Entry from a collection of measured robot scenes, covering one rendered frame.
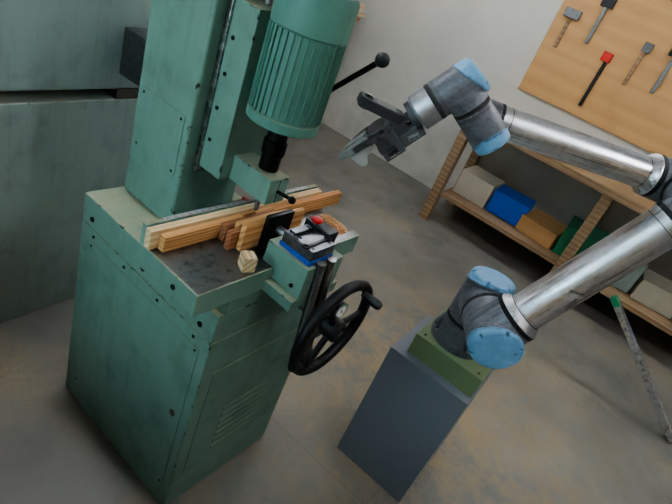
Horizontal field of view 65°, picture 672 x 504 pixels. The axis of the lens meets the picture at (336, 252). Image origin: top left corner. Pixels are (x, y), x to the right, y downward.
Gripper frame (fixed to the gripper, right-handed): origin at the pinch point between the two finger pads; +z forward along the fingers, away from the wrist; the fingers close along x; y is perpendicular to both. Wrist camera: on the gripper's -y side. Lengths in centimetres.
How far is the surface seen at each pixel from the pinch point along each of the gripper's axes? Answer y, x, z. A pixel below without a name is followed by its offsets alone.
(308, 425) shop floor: 91, 16, 79
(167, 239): -13.2, -21.5, 38.2
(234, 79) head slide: -28.4, 2.2, 10.0
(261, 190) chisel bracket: -4.9, -4.1, 20.5
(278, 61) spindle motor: -26.8, -7.2, -2.7
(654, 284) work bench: 244, 154, -80
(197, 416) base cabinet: 31, -25, 70
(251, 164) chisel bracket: -10.5, 0.4, 19.8
